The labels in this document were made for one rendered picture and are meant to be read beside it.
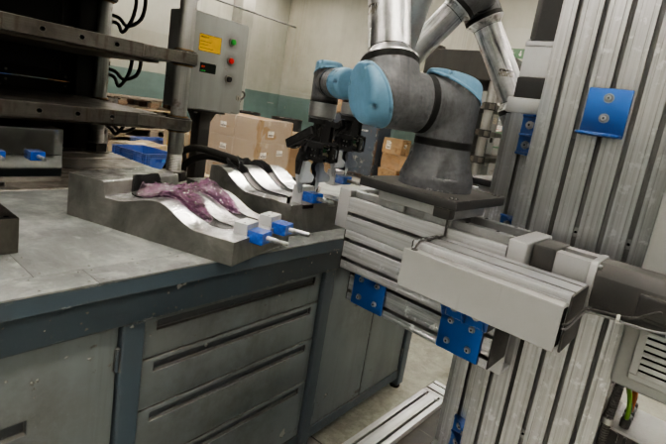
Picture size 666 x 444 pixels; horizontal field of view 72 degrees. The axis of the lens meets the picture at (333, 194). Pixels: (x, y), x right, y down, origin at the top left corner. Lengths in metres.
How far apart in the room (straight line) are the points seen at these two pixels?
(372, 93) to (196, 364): 0.77
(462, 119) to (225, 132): 4.83
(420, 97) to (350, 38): 8.77
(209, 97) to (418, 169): 1.34
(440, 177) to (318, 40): 9.30
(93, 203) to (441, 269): 0.85
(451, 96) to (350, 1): 8.97
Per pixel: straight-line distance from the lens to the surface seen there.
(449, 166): 0.92
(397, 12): 0.94
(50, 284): 0.92
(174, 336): 1.15
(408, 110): 0.86
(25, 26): 1.73
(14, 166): 1.74
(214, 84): 2.11
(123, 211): 1.19
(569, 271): 0.86
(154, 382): 1.18
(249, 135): 5.35
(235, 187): 1.43
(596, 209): 1.01
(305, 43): 10.36
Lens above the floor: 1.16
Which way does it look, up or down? 10 degrees down
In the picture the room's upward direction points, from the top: 9 degrees clockwise
